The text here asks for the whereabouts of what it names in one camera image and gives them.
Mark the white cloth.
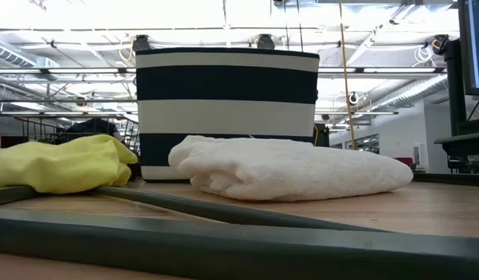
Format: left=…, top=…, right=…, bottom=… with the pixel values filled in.
left=167, top=135, right=414, bottom=202

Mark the yellow cloth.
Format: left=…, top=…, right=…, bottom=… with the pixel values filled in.
left=0, top=134, right=138, bottom=194

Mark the navy white striped fabric bin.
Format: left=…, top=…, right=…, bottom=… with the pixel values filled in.
left=135, top=47, right=320, bottom=183

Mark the grey ceiling device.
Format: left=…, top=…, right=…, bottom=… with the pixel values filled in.
left=256, top=33, right=276, bottom=51
left=132, top=33, right=152, bottom=52

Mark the grey clothes hanger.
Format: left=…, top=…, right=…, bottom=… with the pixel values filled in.
left=0, top=184, right=479, bottom=280

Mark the black monitor with stand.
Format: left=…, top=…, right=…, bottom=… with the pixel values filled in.
left=442, top=0, right=479, bottom=136

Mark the grey computer desk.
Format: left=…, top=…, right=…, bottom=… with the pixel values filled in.
left=433, top=131, right=479, bottom=174

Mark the yellow cable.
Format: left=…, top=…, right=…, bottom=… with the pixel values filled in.
left=337, top=0, right=358, bottom=151

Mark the wire mesh basket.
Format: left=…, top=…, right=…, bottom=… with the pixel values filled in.
left=16, top=114, right=142, bottom=152

